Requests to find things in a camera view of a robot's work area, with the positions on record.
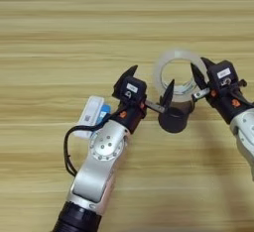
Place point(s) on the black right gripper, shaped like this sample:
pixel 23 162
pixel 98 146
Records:
pixel 228 102

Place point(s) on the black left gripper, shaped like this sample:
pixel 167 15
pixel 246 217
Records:
pixel 134 117

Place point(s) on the clear adhesive tape roll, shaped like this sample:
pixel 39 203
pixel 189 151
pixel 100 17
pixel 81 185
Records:
pixel 158 70

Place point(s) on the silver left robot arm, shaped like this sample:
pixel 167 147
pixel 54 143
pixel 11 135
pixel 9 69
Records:
pixel 99 166

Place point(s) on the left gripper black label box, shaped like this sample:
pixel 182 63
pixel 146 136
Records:
pixel 134 89

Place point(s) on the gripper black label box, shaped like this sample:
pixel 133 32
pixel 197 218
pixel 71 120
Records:
pixel 134 89
pixel 223 75

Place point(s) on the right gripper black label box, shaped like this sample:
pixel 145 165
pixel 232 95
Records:
pixel 223 75

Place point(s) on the black mesh pen cup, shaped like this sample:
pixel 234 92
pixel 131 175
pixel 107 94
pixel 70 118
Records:
pixel 173 122

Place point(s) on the blue glue stick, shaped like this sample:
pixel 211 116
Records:
pixel 104 113

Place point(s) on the white rectangular box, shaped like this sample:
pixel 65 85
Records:
pixel 87 115

